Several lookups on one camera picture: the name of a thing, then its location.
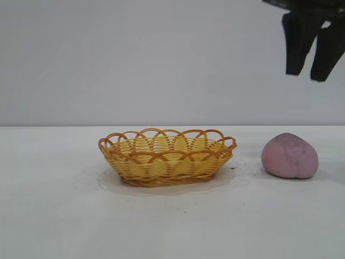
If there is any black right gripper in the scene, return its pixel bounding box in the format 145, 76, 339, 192
263, 0, 345, 81

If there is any yellow woven plastic basket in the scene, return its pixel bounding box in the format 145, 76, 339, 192
98, 127, 238, 188

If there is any pink peach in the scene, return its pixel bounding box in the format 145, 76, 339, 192
260, 132, 320, 180

